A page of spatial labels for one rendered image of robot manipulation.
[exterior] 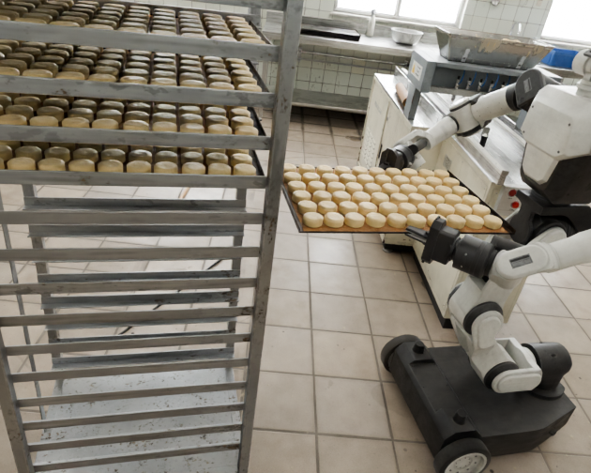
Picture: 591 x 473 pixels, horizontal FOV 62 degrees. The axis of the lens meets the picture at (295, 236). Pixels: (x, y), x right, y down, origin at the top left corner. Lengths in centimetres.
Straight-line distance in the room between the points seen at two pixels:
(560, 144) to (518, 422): 107
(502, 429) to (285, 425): 80
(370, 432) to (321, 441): 21
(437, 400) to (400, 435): 22
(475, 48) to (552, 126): 133
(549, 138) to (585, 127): 11
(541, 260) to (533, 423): 106
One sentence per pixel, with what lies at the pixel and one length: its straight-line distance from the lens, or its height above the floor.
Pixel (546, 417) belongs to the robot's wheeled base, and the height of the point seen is 17.
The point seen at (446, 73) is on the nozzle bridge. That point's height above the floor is 111.
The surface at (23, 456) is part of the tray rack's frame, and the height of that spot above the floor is 34.
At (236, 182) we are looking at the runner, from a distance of 107.
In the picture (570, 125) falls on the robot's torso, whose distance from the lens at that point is 153.
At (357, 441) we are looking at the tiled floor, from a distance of 205.
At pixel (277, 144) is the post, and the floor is 124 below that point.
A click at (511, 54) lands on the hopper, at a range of 293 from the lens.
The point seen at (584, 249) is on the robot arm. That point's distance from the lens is 126.
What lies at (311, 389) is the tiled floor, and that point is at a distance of 217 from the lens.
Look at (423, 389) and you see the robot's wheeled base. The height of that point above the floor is 19.
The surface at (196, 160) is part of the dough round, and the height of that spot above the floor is 115.
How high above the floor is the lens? 159
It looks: 30 degrees down
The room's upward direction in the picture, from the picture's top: 8 degrees clockwise
